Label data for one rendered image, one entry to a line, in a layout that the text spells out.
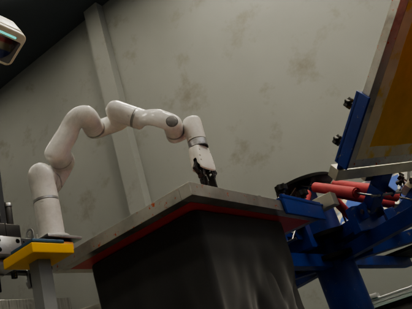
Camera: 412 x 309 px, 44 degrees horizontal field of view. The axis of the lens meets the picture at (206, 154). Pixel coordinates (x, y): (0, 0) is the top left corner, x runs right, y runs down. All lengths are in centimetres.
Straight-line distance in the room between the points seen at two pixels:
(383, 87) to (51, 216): 129
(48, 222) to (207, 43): 578
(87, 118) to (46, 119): 740
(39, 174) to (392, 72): 135
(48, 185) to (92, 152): 639
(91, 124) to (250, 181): 457
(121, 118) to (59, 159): 29
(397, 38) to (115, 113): 108
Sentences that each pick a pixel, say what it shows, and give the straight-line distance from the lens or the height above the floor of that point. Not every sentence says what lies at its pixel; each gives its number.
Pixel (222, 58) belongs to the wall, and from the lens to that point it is 724.
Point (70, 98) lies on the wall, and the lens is 911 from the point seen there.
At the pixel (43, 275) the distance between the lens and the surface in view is 142.
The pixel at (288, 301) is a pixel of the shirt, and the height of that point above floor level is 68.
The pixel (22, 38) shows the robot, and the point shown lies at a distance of 218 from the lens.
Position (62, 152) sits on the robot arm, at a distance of 207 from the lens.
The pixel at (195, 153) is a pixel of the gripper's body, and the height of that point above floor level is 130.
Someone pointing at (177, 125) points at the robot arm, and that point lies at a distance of 196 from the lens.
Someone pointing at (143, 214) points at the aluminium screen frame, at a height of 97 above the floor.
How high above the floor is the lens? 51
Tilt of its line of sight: 24 degrees up
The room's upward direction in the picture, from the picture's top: 17 degrees counter-clockwise
